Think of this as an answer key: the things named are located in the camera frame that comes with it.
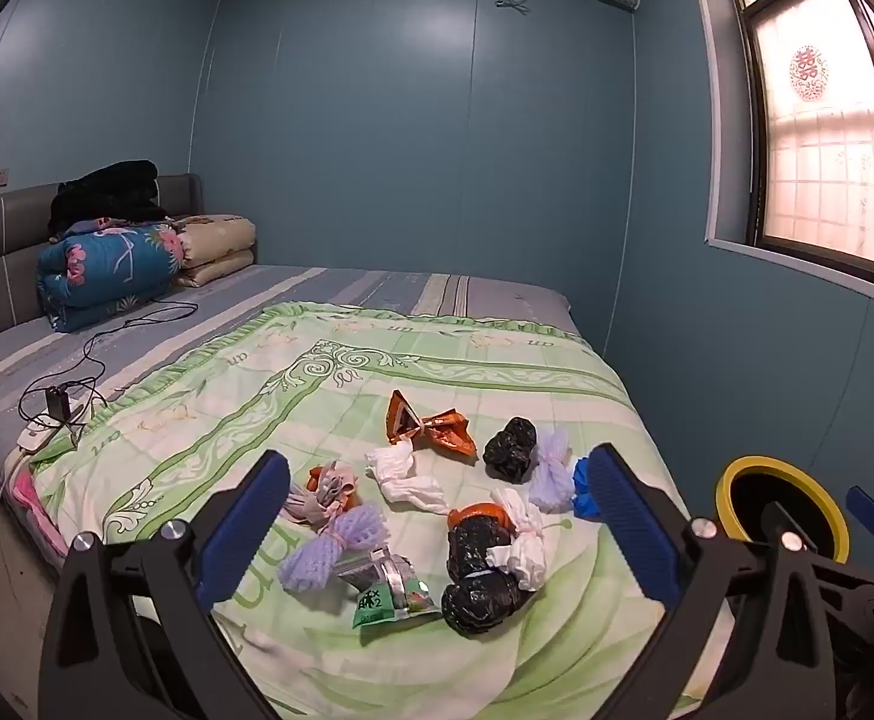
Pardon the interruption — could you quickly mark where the black cable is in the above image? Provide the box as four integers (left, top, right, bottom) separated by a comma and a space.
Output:
20, 298, 199, 437

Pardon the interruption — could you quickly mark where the white tissue bundle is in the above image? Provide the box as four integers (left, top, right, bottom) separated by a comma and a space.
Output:
365, 441, 449, 517
485, 487, 558, 592

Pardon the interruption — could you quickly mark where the pink cloth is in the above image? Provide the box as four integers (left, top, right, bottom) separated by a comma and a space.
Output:
9, 469, 70, 557

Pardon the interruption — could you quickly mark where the black orange plastic bag bundle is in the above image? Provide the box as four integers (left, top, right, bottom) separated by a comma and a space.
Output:
440, 502, 534, 638

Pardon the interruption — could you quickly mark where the yellow rimmed black bin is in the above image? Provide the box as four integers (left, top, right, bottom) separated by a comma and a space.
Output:
714, 454, 852, 563

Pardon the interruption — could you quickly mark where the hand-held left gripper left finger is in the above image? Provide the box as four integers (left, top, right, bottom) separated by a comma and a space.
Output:
38, 448, 293, 720

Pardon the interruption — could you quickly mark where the small black plastic bag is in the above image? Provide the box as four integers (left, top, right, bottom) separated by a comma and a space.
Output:
482, 417, 539, 484

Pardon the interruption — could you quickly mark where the green patterned quilt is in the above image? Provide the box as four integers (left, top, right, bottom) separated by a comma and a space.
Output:
28, 301, 738, 720

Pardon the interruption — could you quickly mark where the purple foam net bundle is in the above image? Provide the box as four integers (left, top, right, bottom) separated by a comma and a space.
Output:
528, 431, 574, 515
278, 504, 389, 592

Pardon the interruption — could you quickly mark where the grey orange wrapper bundle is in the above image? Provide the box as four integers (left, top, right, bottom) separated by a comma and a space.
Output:
287, 463, 363, 526

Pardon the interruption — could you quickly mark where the grey padded headboard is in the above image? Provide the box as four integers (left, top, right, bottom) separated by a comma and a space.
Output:
0, 174, 205, 350

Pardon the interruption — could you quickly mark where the blue plastic bag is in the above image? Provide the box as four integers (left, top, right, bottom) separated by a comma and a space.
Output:
572, 457, 603, 520

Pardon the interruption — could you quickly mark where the orange snack wrapper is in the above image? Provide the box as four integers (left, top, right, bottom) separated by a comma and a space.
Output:
386, 390, 477, 458

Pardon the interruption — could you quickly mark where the green snack packet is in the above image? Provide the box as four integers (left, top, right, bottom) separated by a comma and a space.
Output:
335, 547, 441, 627

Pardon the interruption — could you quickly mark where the folded blue floral quilt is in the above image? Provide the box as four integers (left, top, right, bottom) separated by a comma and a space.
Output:
37, 221, 187, 332

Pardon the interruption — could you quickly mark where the folded beige quilt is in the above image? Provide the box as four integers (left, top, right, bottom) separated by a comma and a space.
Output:
174, 216, 258, 287

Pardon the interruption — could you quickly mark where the red window sticker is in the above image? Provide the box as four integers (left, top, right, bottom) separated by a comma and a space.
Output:
788, 45, 831, 102

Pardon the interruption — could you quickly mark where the brown framed window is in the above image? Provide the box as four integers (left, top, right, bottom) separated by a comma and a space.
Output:
680, 0, 874, 308

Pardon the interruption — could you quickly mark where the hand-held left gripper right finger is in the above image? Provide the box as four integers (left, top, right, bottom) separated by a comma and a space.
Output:
585, 444, 837, 720

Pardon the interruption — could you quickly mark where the black clothing pile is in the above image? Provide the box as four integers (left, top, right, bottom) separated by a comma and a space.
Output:
48, 160, 172, 237

